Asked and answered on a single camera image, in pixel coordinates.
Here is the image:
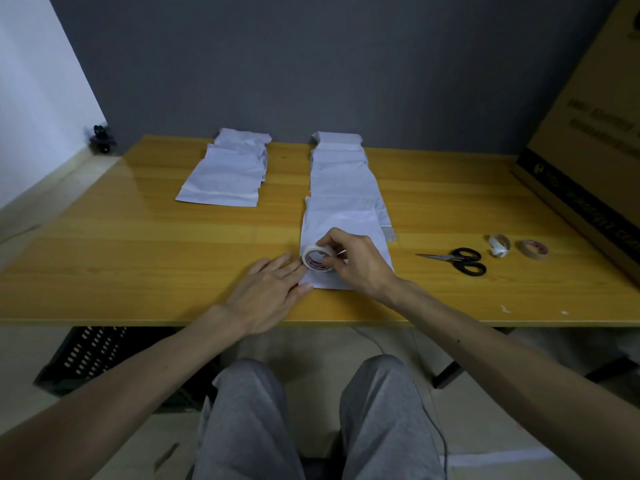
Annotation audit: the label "person's right hand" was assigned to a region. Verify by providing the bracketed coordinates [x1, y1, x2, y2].
[316, 227, 402, 305]

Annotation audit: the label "person's left hand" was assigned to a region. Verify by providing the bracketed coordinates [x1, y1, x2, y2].
[220, 253, 314, 338]

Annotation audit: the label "white adhesive tape roll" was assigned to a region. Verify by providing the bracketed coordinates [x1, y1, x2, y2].
[301, 244, 347, 273]

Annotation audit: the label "white paper envelope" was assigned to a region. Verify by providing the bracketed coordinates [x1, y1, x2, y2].
[298, 196, 395, 291]

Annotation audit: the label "person's right forearm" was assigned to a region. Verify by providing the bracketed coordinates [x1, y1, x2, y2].
[382, 277, 640, 480]

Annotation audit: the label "person's left forearm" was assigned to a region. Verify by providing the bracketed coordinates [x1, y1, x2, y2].
[0, 305, 247, 480]

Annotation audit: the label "row of white envelopes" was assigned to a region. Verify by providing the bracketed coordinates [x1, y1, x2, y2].
[308, 131, 397, 243]

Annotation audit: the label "pile of white envelopes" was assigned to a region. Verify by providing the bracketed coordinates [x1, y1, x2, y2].
[175, 127, 273, 208]

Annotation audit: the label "black table leg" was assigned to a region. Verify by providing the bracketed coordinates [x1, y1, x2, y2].
[431, 361, 464, 390]

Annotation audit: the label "person's grey trousers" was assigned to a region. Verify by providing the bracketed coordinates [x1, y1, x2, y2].
[191, 355, 449, 480]

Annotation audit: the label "crumpled white tape scrap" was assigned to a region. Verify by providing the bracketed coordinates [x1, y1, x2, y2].
[487, 233, 512, 259]

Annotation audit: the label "black perforated plastic crate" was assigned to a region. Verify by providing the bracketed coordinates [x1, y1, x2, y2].
[33, 326, 223, 411]

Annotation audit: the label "brown empty tape core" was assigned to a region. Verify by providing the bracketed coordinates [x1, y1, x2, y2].
[520, 239, 550, 261]

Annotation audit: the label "small black clamp device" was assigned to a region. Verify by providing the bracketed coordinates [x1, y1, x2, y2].
[88, 124, 117, 155]

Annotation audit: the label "large brown cardboard box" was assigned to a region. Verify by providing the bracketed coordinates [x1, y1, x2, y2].
[510, 0, 640, 286]

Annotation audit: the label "black handled scissors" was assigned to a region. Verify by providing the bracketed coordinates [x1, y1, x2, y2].
[415, 247, 488, 277]

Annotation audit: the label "thin grey cable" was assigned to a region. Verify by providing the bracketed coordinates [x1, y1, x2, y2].
[350, 327, 451, 480]

